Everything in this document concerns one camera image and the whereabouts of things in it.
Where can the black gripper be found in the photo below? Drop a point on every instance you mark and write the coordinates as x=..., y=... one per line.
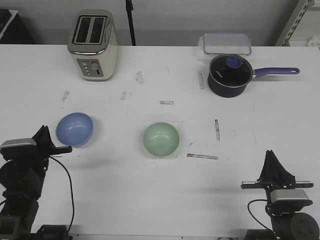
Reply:
x=41, y=153
x=282, y=178

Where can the blue bowl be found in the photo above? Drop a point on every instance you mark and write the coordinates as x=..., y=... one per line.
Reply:
x=75, y=129

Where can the green bowl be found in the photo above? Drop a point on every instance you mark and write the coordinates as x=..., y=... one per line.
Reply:
x=161, y=139

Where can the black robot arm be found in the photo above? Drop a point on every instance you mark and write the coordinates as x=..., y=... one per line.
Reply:
x=22, y=176
x=287, y=223

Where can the dark blue saucepan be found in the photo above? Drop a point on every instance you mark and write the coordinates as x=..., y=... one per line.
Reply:
x=230, y=92

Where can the silver two-slot toaster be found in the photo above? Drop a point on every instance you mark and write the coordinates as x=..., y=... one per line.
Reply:
x=93, y=44

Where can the glass pot lid blue knob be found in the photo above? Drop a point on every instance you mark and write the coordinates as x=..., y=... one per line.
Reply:
x=231, y=70

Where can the white crumpled object on shelf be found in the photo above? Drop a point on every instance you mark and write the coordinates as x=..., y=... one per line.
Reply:
x=314, y=42

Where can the clear plastic food container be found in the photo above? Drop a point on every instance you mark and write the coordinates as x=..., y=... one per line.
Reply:
x=214, y=43

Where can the black tripod pole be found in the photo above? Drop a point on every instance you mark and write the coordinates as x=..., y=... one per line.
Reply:
x=129, y=8

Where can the white slotted shelf upright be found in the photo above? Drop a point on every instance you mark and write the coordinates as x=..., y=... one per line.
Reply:
x=293, y=22

